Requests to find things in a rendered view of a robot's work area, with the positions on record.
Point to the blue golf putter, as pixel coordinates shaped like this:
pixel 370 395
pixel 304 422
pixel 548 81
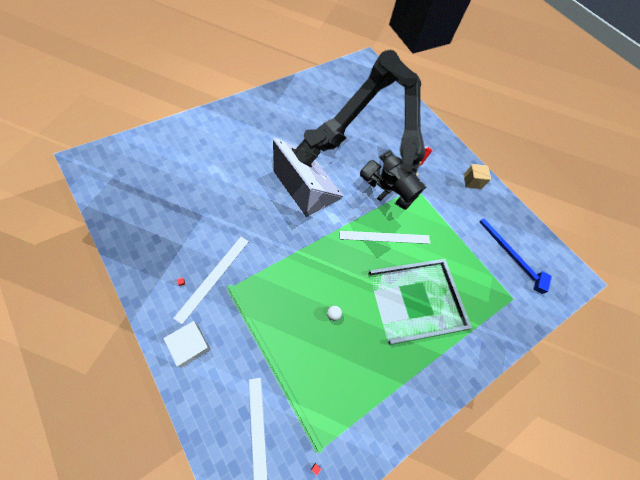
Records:
pixel 542 279

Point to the white flat bar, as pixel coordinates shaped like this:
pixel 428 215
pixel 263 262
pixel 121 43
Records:
pixel 257 426
pixel 210 281
pixel 385 237

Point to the tan cube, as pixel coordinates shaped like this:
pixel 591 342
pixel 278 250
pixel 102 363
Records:
pixel 476 176

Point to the white golf ball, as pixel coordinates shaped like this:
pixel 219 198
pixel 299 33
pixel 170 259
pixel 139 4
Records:
pixel 334 313

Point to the green flat mat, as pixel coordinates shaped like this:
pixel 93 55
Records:
pixel 338 371

